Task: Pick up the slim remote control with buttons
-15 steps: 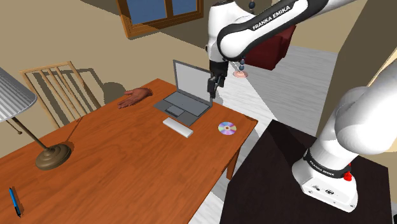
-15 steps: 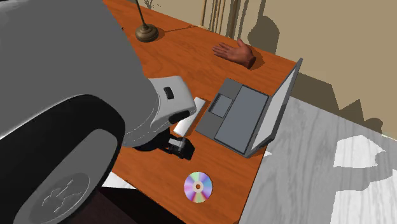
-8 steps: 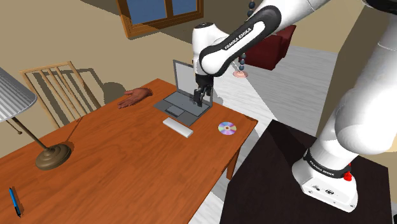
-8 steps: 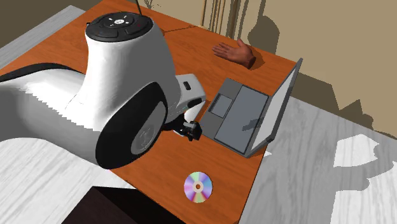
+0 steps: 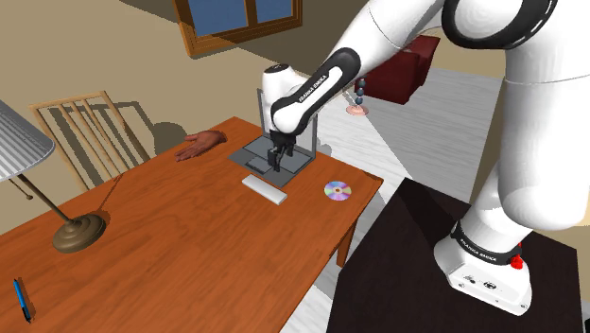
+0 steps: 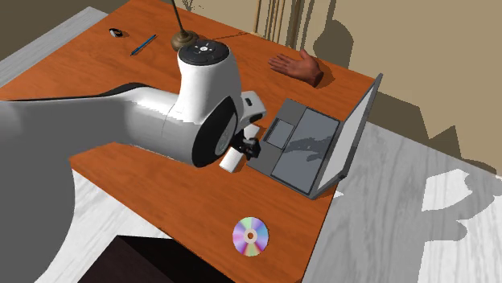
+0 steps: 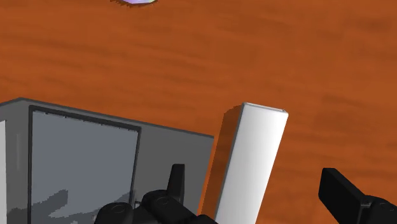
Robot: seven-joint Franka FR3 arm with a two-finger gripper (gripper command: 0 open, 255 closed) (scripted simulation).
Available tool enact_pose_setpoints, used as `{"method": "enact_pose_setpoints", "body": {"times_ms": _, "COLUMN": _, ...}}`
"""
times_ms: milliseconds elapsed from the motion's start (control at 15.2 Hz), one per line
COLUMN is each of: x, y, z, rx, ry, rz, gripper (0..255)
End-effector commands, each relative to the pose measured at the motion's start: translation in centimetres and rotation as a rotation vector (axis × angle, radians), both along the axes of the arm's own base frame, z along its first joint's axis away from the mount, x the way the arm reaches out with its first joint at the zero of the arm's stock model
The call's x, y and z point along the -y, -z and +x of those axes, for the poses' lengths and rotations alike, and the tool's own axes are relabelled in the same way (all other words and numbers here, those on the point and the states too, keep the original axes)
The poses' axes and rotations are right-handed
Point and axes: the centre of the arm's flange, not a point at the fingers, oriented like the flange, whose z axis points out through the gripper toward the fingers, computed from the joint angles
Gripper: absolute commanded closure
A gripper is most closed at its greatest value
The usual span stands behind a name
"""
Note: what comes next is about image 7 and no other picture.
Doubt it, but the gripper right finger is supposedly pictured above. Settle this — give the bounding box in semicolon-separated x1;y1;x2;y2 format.
317;167;397;224

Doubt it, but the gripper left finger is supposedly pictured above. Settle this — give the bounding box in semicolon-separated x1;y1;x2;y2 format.
94;164;219;224

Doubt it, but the grey box appliance with window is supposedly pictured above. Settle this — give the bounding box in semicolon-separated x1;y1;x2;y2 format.
0;97;215;224

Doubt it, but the white flat rectangular device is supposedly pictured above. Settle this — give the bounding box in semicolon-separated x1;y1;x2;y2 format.
214;102;289;224

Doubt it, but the pale iridescent round object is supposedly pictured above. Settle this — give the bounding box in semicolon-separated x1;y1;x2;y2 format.
109;0;159;8

